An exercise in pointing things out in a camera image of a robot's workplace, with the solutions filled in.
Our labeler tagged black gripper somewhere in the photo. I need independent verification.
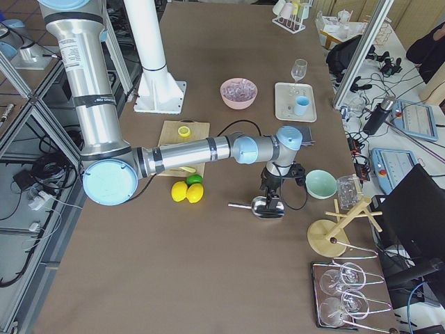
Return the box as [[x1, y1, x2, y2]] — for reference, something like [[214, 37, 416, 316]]
[[260, 162, 305, 213]]

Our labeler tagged metal ice scoop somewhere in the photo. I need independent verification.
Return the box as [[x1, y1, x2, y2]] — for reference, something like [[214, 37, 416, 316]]
[[227, 196, 284, 219]]

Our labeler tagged light blue cup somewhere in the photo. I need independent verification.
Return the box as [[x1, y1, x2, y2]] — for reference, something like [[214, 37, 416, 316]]
[[293, 96, 310, 116]]

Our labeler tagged clear ice cubes pile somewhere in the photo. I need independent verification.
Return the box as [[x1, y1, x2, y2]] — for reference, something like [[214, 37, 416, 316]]
[[222, 79, 257, 102]]

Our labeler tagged pink cup on rack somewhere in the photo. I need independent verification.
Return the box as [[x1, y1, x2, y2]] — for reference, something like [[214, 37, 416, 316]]
[[278, 2, 294, 19]]

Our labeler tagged green bowl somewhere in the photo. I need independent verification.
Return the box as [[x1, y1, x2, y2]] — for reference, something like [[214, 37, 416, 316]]
[[305, 170, 337, 199]]

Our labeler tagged wooden mug tree stand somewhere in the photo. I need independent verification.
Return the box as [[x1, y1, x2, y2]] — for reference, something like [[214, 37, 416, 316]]
[[307, 194, 382, 258]]

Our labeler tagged glass jar mug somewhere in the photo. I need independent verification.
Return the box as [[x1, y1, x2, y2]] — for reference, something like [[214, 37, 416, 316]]
[[337, 175, 362, 210]]

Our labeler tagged lower yellow lemon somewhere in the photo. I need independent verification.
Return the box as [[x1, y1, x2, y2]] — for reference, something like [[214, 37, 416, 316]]
[[186, 183, 204, 203]]

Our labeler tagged yellow lemon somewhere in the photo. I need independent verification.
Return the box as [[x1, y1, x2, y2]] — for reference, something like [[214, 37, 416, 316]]
[[170, 181, 188, 202], [186, 183, 204, 203]]

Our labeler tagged grey folded cloth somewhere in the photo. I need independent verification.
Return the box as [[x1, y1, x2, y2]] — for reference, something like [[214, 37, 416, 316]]
[[298, 127, 315, 146]]

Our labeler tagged green lime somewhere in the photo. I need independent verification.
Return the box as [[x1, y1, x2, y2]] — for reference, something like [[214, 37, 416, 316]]
[[186, 174, 203, 186]]

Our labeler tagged yellow plastic knife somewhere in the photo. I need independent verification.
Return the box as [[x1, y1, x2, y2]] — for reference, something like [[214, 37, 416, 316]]
[[178, 166, 196, 174]]

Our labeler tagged upper yellow lemon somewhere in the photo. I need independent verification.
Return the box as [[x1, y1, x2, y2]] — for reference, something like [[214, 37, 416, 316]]
[[170, 181, 188, 202]]

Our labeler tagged hanging wine glass far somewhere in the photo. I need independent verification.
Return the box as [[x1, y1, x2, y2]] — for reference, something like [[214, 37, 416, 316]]
[[319, 262, 385, 296]]

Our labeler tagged hanging wine glass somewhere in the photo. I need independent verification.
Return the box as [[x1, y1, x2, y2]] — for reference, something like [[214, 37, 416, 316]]
[[316, 289, 392, 333], [319, 262, 385, 296]]

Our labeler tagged cream rabbit tray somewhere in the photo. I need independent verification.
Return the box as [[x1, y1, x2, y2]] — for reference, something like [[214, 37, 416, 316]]
[[275, 82, 317, 122]]

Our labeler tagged half lemon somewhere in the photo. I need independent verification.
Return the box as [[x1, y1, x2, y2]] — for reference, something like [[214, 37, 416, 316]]
[[177, 126, 191, 138]]

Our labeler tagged pink bowl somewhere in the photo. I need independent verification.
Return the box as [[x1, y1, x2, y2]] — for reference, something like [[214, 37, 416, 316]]
[[220, 78, 258, 110]]

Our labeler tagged black tray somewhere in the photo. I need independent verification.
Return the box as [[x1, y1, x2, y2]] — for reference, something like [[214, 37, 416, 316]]
[[310, 261, 396, 329]]

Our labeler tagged blue teach pendant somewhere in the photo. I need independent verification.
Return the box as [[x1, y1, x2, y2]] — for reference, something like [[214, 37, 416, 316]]
[[371, 148, 416, 195], [391, 100, 439, 142]]

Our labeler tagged hanging wine glass near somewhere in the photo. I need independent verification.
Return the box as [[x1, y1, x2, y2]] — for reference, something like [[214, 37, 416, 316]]
[[316, 289, 392, 333]]

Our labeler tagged bamboo cutting board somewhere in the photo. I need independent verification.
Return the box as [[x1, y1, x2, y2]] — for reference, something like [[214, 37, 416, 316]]
[[158, 120, 210, 177]]

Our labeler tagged clear wine glass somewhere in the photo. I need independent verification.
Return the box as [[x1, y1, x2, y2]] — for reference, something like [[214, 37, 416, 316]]
[[289, 59, 307, 96]]

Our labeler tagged black thermos bottle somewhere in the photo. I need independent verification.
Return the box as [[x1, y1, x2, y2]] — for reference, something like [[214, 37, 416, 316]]
[[363, 96, 397, 136]]

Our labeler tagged black bag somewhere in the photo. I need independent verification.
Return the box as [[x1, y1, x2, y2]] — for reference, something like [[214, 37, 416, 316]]
[[326, 35, 375, 93]]

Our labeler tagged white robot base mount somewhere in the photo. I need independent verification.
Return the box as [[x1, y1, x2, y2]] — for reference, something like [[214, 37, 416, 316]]
[[124, 1, 186, 115]]

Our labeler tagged white wire cup rack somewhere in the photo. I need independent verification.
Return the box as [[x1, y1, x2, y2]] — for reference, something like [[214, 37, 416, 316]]
[[272, 0, 312, 34]]

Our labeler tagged aluminium frame post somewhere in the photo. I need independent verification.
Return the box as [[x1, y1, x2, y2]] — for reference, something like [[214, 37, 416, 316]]
[[332, 0, 394, 110]]

